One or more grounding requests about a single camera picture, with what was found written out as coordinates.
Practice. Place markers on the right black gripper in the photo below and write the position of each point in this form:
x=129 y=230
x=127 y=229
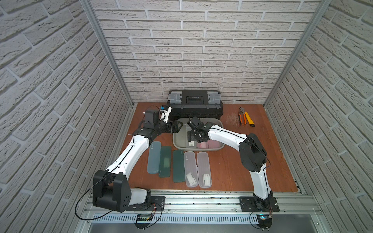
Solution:
x=190 y=136

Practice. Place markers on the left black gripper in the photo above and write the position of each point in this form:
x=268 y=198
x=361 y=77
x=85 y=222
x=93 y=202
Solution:
x=172 y=126

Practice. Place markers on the plain pink pencil case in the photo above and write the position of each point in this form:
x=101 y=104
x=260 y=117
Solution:
x=213 y=144

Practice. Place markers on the clear pencil case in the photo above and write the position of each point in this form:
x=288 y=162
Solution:
x=190 y=165
x=204 y=171

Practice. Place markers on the pink pencil case with label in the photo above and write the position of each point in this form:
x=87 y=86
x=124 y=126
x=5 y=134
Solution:
x=203 y=145

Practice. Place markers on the clear rectangular pencil case barcode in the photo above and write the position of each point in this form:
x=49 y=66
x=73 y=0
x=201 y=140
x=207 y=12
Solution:
x=192 y=144

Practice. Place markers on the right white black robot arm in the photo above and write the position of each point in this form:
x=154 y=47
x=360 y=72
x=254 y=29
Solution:
x=252 y=154

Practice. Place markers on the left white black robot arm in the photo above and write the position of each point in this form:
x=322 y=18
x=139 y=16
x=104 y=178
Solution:
x=111 y=188

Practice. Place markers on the grey plastic storage tray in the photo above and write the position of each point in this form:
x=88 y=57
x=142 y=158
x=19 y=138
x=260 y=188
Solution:
x=180 y=139

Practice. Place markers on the grey-blue pencil case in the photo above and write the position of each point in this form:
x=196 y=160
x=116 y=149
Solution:
x=154 y=157

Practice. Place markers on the dark green translucent pencil case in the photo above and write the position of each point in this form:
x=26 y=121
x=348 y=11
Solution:
x=165 y=162

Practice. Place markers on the dark green flat pencil case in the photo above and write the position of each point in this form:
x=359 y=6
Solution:
x=178 y=166

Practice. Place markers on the black plastic toolbox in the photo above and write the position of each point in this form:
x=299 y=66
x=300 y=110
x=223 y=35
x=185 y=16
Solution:
x=195 y=103

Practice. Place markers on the yellow utility knife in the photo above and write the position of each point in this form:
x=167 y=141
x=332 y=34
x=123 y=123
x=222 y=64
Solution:
x=248 y=119

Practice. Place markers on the left controller board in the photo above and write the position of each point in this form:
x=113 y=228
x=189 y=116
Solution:
x=144 y=221

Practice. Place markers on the controller board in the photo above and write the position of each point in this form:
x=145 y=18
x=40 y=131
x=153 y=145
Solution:
x=144 y=221
x=264 y=221

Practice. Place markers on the right controller board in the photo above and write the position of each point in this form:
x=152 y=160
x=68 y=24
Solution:
x=264 y=221

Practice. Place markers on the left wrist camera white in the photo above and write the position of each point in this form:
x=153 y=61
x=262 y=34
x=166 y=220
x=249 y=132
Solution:
x=165 y=111

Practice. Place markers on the orange handled pliers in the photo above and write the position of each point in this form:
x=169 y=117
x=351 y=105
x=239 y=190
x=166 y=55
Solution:
x=242 y=117

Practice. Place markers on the aluminium rail frame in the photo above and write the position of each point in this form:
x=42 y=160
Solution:
x=210 y=211

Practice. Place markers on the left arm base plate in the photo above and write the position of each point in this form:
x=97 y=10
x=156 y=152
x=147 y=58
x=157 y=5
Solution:
x=156 y=203

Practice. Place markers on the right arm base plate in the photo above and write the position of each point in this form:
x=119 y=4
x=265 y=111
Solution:
x=254 y=204

